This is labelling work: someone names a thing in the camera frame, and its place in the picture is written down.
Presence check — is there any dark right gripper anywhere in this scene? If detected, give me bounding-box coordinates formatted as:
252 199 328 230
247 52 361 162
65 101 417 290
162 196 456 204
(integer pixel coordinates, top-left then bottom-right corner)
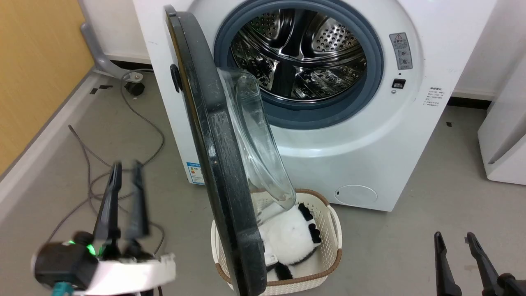
434 231 526 296

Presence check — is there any black and white panda plush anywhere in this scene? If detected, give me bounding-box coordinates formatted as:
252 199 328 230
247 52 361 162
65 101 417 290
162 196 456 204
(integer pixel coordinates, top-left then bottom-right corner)
258 203 322 281

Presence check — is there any white front-load washing machine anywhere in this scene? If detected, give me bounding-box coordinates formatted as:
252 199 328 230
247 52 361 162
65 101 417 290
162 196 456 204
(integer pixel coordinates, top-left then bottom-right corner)
132 0 498 212

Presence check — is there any grey power cable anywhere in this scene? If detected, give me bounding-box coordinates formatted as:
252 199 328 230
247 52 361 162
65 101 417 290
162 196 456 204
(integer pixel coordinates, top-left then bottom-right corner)
47 81 166 255

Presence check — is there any white cabinet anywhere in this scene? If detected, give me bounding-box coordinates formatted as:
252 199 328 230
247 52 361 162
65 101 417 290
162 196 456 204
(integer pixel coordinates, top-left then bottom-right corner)
478 53 526 185

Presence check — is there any white woven laundry basket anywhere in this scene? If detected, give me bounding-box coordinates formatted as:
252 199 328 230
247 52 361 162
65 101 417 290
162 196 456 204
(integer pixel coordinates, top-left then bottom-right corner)
211 189 343 296

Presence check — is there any black round washing machine door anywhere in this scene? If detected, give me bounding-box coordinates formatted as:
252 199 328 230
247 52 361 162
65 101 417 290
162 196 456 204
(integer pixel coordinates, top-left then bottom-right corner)
164 5 297 296

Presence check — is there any grey drain hose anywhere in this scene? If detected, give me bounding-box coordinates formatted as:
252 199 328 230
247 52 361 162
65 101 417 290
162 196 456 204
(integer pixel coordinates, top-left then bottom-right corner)
80 23 144 81

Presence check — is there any black plug adapter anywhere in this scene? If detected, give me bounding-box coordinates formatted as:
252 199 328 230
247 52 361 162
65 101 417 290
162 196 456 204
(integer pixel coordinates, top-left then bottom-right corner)
125 81 146 96

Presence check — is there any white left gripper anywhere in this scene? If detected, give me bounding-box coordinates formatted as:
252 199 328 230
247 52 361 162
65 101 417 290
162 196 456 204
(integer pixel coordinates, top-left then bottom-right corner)
31 161 177 296

